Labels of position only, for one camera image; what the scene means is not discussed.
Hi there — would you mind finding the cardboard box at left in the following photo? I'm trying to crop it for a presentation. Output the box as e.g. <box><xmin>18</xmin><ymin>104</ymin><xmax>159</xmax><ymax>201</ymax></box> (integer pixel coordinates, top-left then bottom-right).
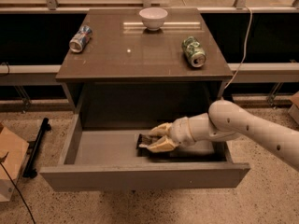
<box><xmin>0</xmin><ymin>124</ymin><xmax>29</xmax><ymax>202</ymax></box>

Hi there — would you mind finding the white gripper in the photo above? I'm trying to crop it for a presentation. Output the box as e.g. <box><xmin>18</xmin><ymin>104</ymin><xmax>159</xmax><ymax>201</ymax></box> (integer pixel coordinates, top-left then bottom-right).
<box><xmin>146</xmin><ymin>117</ymin><xmax>195</xmax><ymax>153</ymax></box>

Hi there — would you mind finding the cardboard box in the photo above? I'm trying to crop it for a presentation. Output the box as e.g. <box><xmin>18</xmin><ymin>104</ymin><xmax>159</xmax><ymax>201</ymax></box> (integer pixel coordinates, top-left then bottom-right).
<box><xmin>288</xmin><ymin>91</ymin><xmax>299</xmax><ymax>124</ymax></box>
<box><xmin>0</xmin><ymin>124</ymin><xmax>29</xmax><ymax>202</ymax></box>

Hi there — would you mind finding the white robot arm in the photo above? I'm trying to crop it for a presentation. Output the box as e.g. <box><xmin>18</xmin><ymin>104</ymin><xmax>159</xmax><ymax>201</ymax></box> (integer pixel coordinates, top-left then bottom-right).
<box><xmin>137</xmin><ymin>100</ymin><xmax>299</xmax><ymax>170</ymax></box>

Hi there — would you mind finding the cardboard box at right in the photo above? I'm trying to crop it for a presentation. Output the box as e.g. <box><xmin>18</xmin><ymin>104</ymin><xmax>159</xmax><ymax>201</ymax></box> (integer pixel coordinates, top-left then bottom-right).
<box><xmin>288</xmin><ymin>91</ymin><xmax>299</xmax><ymax>124</ymax></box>

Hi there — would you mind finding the black metal bar on floor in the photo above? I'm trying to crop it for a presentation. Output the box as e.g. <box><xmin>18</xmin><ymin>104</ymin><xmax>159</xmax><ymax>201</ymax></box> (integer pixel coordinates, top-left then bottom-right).
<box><xmin>22</xmin><ymin>118</ymin><xmax>51</xmax><ymax>178</ymax></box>

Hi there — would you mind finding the blue and white crushed can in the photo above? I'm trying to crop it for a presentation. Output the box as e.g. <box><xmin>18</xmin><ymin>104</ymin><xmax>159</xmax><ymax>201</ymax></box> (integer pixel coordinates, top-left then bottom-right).
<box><xmin>69</xmin><ymin>25</ymin><xmax>93</xmax><ymax>53</ymax></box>

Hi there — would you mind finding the open grey top drawer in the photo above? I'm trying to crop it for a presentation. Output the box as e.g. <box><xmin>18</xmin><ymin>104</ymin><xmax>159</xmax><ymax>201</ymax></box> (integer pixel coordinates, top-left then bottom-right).
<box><xmin>40</xmin><ymin>114</ymin><xmax>250</xmax><ymax>191</ymax></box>

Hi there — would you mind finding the black rxbar chocolate wrapper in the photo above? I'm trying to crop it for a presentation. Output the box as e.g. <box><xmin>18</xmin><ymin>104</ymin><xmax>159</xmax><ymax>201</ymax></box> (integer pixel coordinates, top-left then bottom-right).
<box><xmin>136</xmin><ymin>134</ymin><xmax>158</xmax><ymax>148</ymax></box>

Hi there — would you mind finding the white cable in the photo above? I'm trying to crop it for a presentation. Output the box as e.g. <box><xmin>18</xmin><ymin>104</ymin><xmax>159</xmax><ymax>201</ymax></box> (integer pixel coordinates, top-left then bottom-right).
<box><xmin>223</xmin><ymin>6</ymin><xmax>253</xmax><ymax>91</ymax></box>

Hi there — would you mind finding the grey cabinet with counter top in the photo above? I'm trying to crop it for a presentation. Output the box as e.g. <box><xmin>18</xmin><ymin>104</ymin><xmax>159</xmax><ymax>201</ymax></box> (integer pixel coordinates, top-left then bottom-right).
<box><xmin>56</xmin><ymin>8</ymin><xmax>232</xmax><ymax>130</ymax></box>

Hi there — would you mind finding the black cable on floor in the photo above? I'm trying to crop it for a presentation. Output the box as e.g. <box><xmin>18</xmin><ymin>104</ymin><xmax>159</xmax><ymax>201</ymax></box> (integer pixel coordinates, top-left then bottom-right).
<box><xmin>0</xmin><ymin>161</ymin><xmax>37</xmax><ymax>224</ymax></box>

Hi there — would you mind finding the green crushed can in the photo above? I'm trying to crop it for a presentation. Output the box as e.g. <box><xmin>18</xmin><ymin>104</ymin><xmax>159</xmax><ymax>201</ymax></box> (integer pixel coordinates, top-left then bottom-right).
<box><xmin>181</xmin><ymin>36</ymin><xmax>206</xmax><ymax>68</ymax></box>

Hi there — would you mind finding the white ceramic bowl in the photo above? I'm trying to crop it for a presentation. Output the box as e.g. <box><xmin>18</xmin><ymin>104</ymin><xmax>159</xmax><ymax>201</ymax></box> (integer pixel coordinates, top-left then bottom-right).
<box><xmin>139</xmin><ymin>7</ymin><xmax>168</xmax><ymax>31</ymax></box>

